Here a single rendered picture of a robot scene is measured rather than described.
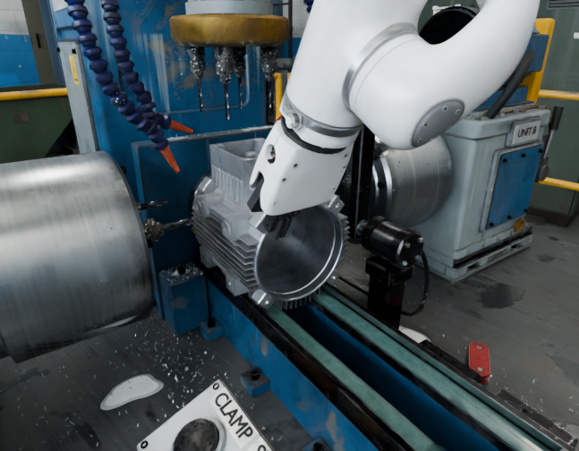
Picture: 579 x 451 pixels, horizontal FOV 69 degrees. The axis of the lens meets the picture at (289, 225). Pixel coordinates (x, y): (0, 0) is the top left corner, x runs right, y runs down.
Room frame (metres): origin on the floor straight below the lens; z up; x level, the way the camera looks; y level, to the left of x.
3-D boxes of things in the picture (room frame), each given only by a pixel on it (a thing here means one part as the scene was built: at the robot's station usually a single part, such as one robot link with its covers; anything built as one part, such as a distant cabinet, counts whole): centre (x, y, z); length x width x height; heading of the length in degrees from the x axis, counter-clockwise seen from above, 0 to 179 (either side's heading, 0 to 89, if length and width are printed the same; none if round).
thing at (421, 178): (0.87, -0.21, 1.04); 0.41 x 0.25 x 0.25; 125
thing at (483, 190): (1.02, -0.42, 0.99); 0.35 x 0.31 x 0.37; 125
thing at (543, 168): (1.02, -0.60, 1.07); 0.08 x 0.07 x 0.20; 35
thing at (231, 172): (0.67, 0.06, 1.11); 0.12 x 0.11 x 0.07; 33
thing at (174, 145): (0.81, 0.16, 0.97); 0.30 x 0.11 x 0.34; 125
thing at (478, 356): (0.55, -0.32, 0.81); 0.09 x 0.03 x 0.02; 159
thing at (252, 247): (0.63, 0.04, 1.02); 0.20 x 0.19 x 0.19; 33
